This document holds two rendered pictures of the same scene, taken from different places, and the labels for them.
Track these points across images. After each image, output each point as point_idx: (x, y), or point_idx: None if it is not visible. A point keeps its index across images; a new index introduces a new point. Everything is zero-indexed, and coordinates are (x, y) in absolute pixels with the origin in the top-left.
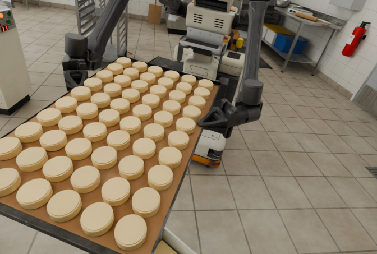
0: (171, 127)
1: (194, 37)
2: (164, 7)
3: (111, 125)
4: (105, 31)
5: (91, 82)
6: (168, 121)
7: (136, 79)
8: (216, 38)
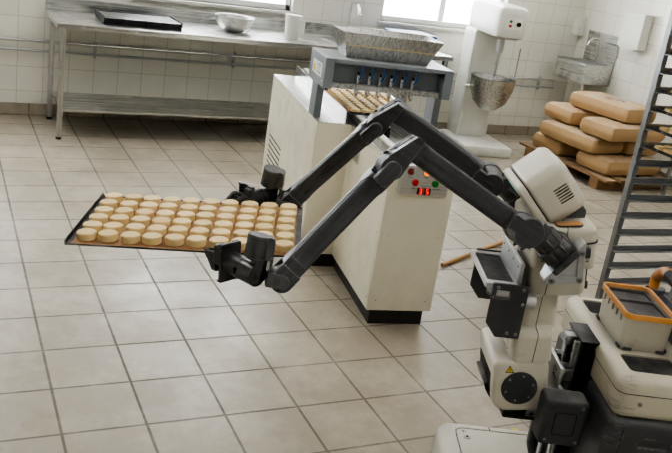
0: None
1: (504, 258)
2: None
3: None
4: (310, 177)
5: (227, 201)
6: (193, 232)
7: None
8: (516, 267)
